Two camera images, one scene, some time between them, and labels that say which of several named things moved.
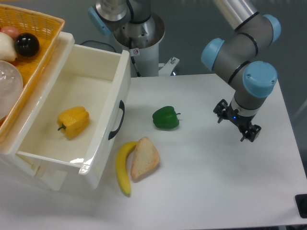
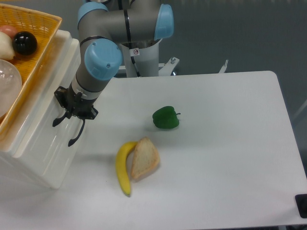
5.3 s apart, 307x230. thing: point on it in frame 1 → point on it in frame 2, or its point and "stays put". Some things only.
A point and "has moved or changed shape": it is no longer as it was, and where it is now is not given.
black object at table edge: (301, 201) stays put
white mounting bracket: (168, 67) stays put
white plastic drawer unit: (70, 131) has moved or changed shape
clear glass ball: (11, 88) stays put
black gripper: (243, 122) → (75, 105)
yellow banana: (122, 155) stays put
